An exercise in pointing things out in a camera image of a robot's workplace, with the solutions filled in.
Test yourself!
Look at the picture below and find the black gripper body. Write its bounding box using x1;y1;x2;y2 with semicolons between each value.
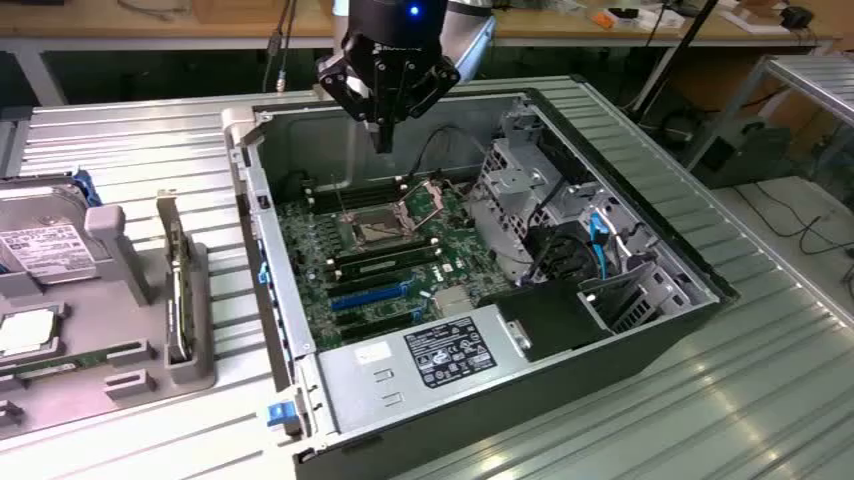
340;0;447;119

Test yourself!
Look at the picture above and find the wooden desk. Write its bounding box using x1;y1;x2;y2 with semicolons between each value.
0;0;842;51

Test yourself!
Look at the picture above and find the white and black box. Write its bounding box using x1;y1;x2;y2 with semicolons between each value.
603;7;686;30

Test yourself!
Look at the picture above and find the silver chipset heat sink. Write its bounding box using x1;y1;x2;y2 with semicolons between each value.
432;287;479;314

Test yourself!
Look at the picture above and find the silver CPU chip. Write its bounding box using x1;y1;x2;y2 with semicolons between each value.
0;313;56;359

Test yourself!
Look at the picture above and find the dark installed RAM stick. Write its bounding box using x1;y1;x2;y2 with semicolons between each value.
336;244;439;279

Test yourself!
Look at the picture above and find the blue data wire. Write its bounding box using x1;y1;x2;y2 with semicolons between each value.
586;212;613;281

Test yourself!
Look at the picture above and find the silver drive cage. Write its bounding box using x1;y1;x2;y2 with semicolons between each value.
466;137;606;281

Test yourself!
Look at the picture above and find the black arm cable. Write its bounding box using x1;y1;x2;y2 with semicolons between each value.
263;0;299;94

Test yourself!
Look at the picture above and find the blue expansion slot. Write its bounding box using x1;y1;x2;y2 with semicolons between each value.
330;284;412;311

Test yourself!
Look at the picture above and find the black open PC case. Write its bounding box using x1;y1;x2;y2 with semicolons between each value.
219;87;742;464

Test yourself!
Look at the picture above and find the black tripod pole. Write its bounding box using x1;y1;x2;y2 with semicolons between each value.
630;0;722;114

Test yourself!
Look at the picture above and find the black empty RAM slot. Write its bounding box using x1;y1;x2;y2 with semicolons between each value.
307;180;406;205
311;189;403;214

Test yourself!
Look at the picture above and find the metal slat frame table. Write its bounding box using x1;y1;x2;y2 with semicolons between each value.
683;52;854;171

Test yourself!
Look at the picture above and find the blue hard disk bracket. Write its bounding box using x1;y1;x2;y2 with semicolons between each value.
70;168;102;209

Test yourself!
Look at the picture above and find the black looped wire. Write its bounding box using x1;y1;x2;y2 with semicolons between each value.
410;124;489;176

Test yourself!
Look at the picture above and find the green motherboard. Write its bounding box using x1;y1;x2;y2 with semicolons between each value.
276;177;499;351

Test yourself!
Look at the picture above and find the dark grey floor box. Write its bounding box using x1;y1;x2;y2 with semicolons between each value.
697;122;793;189

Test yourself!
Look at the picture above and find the thin metal locking lever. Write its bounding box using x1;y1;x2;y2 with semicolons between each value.
331;173;350;221

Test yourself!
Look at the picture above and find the white flat box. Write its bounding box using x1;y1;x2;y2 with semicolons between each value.
719;0;793;35

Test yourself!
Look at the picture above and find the silver disk bay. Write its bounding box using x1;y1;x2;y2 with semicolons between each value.
577;259;709;334

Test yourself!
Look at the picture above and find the thin black table cable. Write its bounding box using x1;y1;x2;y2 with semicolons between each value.
753;182;854;261

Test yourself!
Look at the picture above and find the metal socket cover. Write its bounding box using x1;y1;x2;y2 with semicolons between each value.
396;178;455;234

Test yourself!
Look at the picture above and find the green RAM stick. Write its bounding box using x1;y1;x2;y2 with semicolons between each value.
0;349;112;381

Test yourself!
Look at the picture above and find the grey parts rack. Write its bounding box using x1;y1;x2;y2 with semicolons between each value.
0;172;219;426

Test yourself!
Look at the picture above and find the silver hard disk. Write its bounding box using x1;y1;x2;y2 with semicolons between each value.
0;182;102;286

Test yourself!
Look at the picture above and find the CPU socket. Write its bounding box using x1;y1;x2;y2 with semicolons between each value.
346;204;415;251

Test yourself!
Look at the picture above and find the silver power supply unit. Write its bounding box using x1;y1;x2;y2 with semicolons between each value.
316;302;535;436

